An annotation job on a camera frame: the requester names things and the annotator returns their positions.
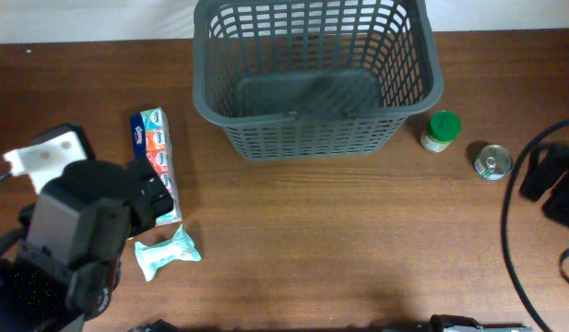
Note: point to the Kleenex tissue multipack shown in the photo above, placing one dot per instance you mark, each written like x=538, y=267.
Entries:
x=151, y=139

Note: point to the teal tissue packet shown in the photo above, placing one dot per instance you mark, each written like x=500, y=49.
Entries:
x=180, y=247

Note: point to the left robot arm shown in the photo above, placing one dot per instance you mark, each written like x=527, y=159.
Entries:
x=60, y=268

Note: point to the grey plastic basket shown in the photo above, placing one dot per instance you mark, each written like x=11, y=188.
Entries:
x=289, y=79

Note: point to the small tin can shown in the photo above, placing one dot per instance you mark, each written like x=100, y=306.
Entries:
x=493, y=162

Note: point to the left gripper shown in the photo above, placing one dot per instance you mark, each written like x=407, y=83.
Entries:
x=162, y=202

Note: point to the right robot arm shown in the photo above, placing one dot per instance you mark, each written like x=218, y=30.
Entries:
x=548, y=170

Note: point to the green lid jar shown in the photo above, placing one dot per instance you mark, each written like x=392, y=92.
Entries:
x=441, y=130

